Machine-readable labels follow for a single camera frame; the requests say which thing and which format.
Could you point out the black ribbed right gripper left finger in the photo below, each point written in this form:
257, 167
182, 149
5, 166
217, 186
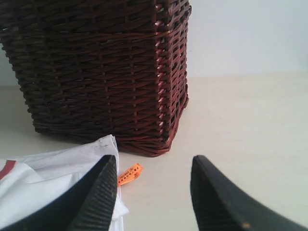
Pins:
86, 206

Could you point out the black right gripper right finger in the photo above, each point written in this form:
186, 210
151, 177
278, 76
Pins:
220, 205

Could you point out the white shirt with red lettering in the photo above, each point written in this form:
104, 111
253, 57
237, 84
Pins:
29, 183

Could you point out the brown wicker laundry basket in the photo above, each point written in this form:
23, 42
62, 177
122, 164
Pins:
91, 68

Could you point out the orange garment tag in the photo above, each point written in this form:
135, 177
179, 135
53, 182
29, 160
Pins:
130, 174

